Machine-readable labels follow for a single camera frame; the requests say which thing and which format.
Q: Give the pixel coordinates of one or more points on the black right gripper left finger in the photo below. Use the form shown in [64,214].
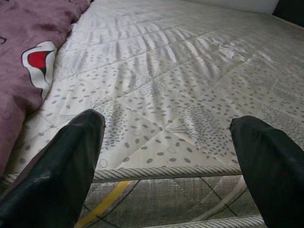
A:
[54,178]

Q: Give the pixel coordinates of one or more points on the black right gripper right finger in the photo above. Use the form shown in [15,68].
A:
[273,178]

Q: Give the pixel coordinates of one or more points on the white quilted mattress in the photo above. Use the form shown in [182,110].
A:
[166,83]

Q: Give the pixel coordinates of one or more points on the purple cartoon print blanket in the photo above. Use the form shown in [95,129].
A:
[23,23]

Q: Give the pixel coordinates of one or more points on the black tufted headboard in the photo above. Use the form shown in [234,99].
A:
[292,9]

